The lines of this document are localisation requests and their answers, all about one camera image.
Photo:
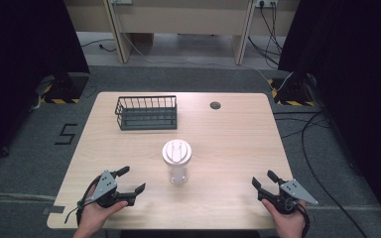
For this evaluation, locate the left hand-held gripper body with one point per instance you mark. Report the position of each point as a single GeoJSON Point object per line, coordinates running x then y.
{"type": "Point", "coordinates": [106, 189]}

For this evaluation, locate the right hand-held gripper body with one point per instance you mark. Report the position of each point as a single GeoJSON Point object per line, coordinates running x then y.
{"type": "Point", "coordinates": [289, 195]}

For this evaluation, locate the clear plastic cup with lid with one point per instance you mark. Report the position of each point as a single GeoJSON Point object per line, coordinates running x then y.
{"type": "Point", "coordinates": [177, 160]}

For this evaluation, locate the person's right hand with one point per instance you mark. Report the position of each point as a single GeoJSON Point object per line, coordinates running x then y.
{"type": "Point", "coordinates": [287, 221]}

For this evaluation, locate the person's left hand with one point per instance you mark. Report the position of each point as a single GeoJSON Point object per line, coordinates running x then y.
{"type": "Point", "coordinates": [96, 214]}

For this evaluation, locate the grey tape strip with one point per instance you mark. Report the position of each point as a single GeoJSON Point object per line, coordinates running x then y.
{"type": "Point", "coordinates": [53, 209]}

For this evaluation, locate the black stand base with striped tape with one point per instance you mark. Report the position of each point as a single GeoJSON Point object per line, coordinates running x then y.
{"type": "Point", "coordinates": [292, 91]}
{"type": "Point", "coordinates": [63, 87]}

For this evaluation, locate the black curtain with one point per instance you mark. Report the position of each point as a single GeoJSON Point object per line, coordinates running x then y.
{"type": "Point", "coordinates": [350, 92]}
{"type": "Point", "coordinates": [23, 76]}

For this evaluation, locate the beige desk with legs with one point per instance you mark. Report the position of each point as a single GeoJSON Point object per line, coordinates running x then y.
{"type": "Point", "coordinates": [182, 23]}

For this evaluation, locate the white wall socket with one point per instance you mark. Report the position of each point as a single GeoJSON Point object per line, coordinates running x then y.
{"type": "Point", "coordinates": [266, 3]}

